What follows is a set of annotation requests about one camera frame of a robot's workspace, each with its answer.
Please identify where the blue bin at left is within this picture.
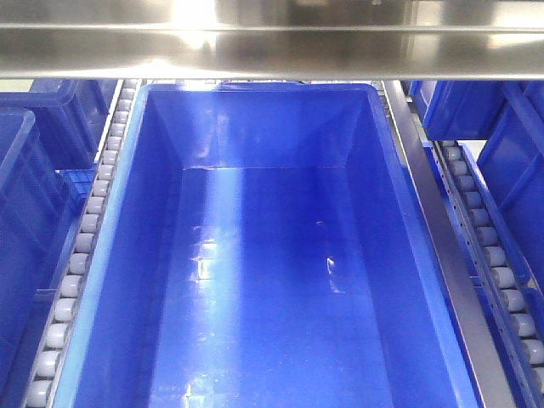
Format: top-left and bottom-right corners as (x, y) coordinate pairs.
(1, 108), (62, 396)

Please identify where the blue bin upper left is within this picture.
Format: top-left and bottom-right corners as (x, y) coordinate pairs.
(1, 78), (118, 170)

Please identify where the blue bin upper right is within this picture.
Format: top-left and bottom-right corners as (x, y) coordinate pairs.
(409, 80), (507, 141)

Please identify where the blue bin at right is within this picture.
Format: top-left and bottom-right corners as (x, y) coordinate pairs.
(478, 82), (543, 278)

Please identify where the large blue plastic bin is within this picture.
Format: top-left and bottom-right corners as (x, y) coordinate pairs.
(54, 82), (479, 407)

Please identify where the right white roller track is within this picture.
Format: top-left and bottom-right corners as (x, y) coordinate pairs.
(431, 141), (543, 407)

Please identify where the white roller track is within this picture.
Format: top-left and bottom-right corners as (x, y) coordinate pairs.
(21, 79), (146, 407)
(431, 141), (543, 407)

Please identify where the left white roller track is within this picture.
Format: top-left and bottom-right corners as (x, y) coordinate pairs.
(21, 79), (146, 407)

